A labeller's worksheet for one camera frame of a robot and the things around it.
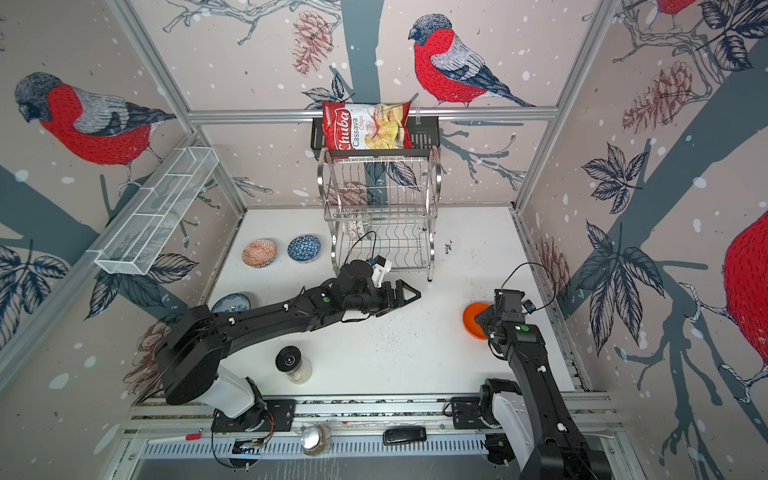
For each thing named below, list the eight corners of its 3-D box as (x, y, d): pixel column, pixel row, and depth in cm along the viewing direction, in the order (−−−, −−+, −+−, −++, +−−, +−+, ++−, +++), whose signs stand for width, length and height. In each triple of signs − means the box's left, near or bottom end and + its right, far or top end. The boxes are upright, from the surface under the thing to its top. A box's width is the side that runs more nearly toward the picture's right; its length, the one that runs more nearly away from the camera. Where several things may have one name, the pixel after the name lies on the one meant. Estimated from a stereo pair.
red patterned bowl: (242, 261, 107) (236, 253, 103) (263, 242, 112) (259, 233, 108) (262, 273, 103) (256, 264, 99) (282, 252, 109) (278, 244, 105)
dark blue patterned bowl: (287, 262, 106) (284, 256, 103) (293, 241, 112) (290, 235, 109) (320, 262, 106) (318, 256, 103) (324, 241, 112) (322, 235, 109)
